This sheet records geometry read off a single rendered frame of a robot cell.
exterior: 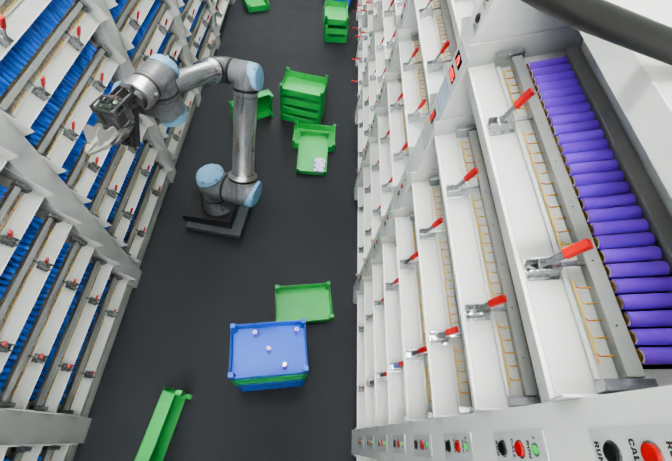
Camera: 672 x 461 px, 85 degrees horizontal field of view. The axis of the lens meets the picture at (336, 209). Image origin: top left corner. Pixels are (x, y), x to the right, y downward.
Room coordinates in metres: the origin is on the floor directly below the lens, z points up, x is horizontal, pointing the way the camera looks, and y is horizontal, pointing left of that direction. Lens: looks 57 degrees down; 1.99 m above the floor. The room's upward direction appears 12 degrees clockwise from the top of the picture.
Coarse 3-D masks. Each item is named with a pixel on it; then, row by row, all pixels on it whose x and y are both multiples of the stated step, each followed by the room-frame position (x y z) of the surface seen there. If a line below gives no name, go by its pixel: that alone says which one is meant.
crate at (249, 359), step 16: (304, 320) 0.41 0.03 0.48; (240, 336) 0.31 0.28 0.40; (272, 336) 0.34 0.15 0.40; (288, 336) 0.35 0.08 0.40; (304, 336) 0.37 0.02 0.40; (240, 352) 0.25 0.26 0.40; (256, 352) 0.27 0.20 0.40; (272, 352) 0.28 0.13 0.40; (288, 352) 0.29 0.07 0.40; (304, 352) 0.30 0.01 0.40; (240, 368) 0.20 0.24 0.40; (256, 368) 0.21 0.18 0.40; (272, 368) 0.22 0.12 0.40; (288, 368) 0.23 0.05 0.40; (304, 368) 0.23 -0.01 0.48
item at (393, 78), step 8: (392, 72) 1.38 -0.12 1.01; (400, 72) 1.38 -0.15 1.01; (392, 80) 1.38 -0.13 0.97; (400, 80) 1.37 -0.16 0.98; (392, 88) 1.34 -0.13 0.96; (400, 88) 1.33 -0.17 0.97; (392, 96) 1.29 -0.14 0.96; (392, 112) 1.19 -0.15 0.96; (400, 112) 1.19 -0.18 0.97; (392, 120) 1.14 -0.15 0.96; (400, 120) 1.14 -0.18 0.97; (392, 128) 1.10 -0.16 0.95; (400, 128) 1.10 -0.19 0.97; (392, 136) 1.06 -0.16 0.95; (400, 136) 1.05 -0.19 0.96; (392, 144) 1.01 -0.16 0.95; (400, 144) 1.01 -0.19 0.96; (392, 152) 0.97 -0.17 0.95; (408, 152) 0.97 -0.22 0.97; (392, 160) 0.93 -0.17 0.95; (392, 168) 0.90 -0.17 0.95; (400, 168) 0.90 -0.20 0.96; (400, 176) 0.86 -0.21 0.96
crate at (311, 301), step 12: (276, 288) 0.66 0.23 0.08; (288, 288) 0.69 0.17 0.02; (300, 288) 0.71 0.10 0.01; (312, 288) 0.72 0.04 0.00; (324, 288) 0.74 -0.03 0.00; (276, 300) 0.61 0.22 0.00; (288, 300) 0.63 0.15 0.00; (300, 300) 0.64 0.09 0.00; (312, 300) 0.66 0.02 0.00; (324, 300) 0.67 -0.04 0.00; (276, 312) 0.54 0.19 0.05; (288, 312) 0.56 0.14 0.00; (300, 312) 0.58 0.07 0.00; (312, 312) 0.59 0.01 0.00; (324, 312) 0.60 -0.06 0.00
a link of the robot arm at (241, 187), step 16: (240, 64) 1.33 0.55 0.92; (256, 64) 1.35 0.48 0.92; (240, 80) 1.28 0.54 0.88; (256, 80) 1.29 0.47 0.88; (240, 96) 1.25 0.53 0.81; (256, 96) 1.29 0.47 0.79; (240, 112) 1.22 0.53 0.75; (256, 112) 1.26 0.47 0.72; (240, 128) 1.18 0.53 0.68; (240, 144) 1.15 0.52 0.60; (240, 160) 1.11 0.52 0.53; (240, 176) 1.07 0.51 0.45; (256, 176) 1.12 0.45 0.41; (224, 192) 1.01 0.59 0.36; (240, 192) 1.01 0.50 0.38; (256, 192) 1.05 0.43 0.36
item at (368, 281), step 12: (372, 288) 0.65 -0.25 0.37; (372, 300) 0.59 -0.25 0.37; (372, 312) 0.54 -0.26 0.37; (372, 324) 0.49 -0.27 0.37; (372, 336) 0.43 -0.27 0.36; (372, 348) 0.38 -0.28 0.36; (372, 360) 0.34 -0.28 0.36; (372, 372) 0.29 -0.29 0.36; (372, 384) 0.24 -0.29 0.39; (372, 396) 0.20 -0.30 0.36; (372, 408) 0.16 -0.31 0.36; (372, 420) 0.12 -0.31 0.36
